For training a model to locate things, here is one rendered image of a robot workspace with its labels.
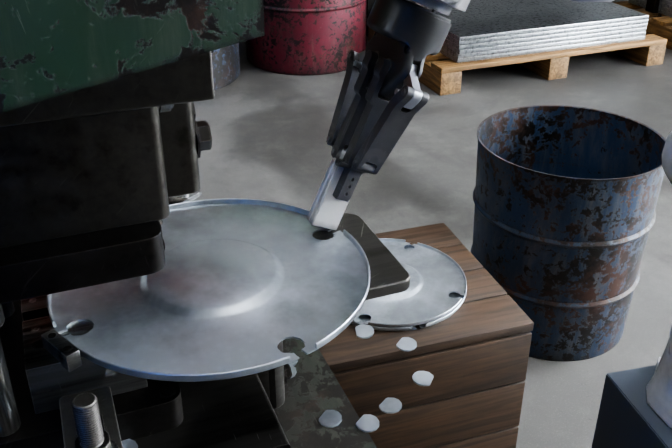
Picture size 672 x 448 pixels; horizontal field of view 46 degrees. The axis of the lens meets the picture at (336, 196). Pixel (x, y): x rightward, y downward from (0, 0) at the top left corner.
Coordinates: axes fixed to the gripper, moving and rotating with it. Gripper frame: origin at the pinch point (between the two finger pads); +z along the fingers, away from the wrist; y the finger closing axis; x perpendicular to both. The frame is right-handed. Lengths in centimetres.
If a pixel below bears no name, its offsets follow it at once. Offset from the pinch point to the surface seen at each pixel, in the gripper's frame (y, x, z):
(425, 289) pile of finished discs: 40, -52, 27
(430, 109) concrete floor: 200, -153, 20
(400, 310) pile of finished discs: 36, -45, 30
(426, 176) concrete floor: 145, -123, 34
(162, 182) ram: -11.0, 21.3, -1.3
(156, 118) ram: -11.0, 23.4, -5.9
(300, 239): -0.9, 2.1, 5.2
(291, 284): -8.1, 5.5, 6.7
